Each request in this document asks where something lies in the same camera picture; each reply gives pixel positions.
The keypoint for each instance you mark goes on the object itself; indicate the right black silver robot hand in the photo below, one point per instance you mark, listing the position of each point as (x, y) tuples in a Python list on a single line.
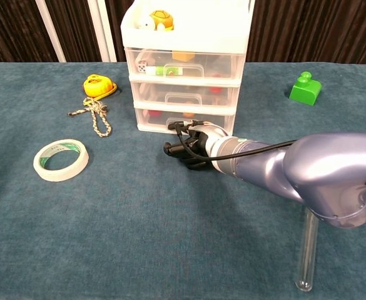
[(212, 132)]

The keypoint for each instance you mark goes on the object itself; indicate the clear drawer with red ball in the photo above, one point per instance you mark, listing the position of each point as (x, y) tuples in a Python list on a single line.
[(157, 123)]

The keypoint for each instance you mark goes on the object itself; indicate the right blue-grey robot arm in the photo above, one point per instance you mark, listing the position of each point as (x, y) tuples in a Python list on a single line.
[(311, 175)]

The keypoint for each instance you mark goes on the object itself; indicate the small yellow orange toy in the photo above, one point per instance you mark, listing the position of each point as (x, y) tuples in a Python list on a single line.
[(187, 115)]

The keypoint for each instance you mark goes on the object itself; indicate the small red object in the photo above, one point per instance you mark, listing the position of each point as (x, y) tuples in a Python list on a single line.
[(215, 90)]

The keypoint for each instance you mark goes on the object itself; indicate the clear drawer without marker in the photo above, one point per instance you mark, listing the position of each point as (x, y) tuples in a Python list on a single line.
[(182, 93)]

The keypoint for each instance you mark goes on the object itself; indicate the clear drawer with marker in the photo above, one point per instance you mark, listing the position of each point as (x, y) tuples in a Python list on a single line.
[(211, 65)]

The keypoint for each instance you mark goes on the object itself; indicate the green toy building block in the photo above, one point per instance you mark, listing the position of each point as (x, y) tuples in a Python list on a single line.
[(304, 92)]

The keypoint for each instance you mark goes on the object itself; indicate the white plastic drawer cabinet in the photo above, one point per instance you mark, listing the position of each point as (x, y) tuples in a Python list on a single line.
[(201, 31)]

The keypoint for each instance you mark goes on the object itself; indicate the orange turtle toy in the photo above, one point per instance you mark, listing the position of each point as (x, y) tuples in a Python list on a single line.
[(160, 18)]

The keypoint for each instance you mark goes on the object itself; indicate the red ball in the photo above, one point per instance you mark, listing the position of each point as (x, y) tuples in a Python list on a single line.
[(153, 113)]

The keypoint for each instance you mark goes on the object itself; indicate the orange block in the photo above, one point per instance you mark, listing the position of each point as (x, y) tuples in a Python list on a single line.
[(182, 56)]

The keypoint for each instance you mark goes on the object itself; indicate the green white marker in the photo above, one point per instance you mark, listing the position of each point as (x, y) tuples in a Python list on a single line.
[(156, 71)]

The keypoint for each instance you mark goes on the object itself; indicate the white dice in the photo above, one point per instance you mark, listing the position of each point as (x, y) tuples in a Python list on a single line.
[(142, 67)]

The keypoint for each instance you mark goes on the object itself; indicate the yellow tape measure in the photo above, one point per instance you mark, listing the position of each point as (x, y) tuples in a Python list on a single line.
[(96, 86)]

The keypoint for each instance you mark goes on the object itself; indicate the teal table cloth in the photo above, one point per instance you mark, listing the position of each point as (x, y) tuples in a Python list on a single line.
[(107, 234)]

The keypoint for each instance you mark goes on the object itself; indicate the clear test tube white cap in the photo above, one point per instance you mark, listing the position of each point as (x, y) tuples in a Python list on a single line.
[(306, 259)]

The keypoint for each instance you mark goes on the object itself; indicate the beige masking tape roll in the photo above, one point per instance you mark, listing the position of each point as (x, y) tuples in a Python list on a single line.
[(43, 170)]

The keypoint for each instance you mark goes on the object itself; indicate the white frame post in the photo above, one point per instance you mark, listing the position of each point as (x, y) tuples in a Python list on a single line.
[(51, 31), (103, 31)]

